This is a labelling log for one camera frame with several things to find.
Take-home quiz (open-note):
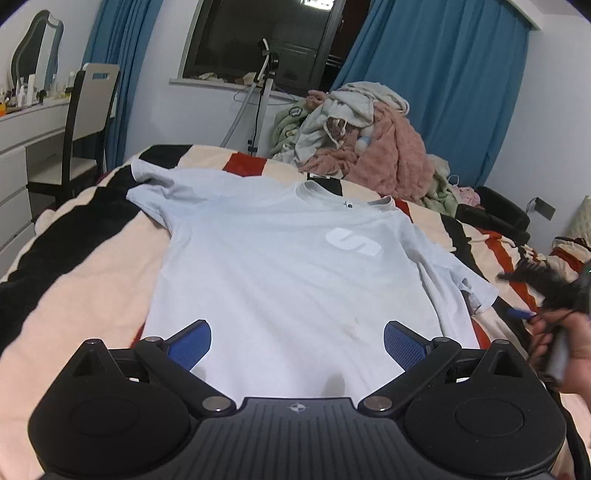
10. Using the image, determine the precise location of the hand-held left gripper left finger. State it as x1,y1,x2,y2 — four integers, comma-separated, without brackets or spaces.
69,318,236,414

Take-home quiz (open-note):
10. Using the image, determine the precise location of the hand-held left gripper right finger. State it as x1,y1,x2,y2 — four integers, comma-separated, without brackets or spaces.
362,320,527,414

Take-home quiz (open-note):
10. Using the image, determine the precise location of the light blue t-shirt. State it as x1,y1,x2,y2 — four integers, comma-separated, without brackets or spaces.
126,159,499,402

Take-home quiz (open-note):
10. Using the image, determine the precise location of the person's right hand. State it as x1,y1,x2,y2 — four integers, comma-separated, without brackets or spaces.
527,309,591,398

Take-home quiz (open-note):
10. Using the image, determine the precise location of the pale patterned pillow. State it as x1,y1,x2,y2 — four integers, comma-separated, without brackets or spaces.
566,195,591,241

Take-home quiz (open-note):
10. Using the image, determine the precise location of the black bag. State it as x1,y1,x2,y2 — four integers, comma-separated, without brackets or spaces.
455,186,532,246

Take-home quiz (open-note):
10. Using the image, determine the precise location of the striped blanket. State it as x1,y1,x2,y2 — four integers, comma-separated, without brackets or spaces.
0,144,591,480

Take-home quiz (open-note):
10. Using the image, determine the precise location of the small pink cloth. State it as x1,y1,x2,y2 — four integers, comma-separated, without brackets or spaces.
455,185,482,208

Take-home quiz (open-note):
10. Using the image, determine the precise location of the pale green cloth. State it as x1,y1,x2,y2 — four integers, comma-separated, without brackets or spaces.
421,154,463,216

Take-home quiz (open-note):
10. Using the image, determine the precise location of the pink fuzzy garment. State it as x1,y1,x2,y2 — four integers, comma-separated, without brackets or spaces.
300,90,438,207

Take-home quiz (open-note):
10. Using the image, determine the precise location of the pale green garment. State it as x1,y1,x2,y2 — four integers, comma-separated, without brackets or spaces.
271,97,311,163

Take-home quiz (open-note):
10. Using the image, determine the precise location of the grey white hoodie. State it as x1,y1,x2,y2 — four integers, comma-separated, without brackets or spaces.
295,82,411,163

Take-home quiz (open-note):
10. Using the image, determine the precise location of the blue curtain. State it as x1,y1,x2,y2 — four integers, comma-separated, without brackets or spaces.
81,0,162,172
330,0,530,191

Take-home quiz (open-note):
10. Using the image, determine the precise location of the white dresser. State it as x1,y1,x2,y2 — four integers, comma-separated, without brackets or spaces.
0,98,78,274

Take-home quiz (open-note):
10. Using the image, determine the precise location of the white window sill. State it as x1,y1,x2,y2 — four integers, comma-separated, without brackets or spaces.
168,78,309,103

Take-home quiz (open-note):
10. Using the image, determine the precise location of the black and white chair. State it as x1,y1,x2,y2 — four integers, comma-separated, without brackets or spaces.
27,63,122,209

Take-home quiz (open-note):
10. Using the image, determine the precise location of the white tripod stand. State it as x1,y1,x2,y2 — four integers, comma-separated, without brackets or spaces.
219,39,281,158

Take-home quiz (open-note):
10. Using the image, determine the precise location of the row of cosmetic bottles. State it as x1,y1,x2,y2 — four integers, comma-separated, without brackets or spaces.
0,69,77,114

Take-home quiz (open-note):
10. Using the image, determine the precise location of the dark window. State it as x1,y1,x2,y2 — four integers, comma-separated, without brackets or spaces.
182,0,370,94

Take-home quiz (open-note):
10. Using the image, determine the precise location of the vanity mirror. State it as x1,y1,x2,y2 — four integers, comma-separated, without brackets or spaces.
9,10,64,92

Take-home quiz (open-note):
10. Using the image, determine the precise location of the black wall socket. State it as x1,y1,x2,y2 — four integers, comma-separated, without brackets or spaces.
529,198,557,221

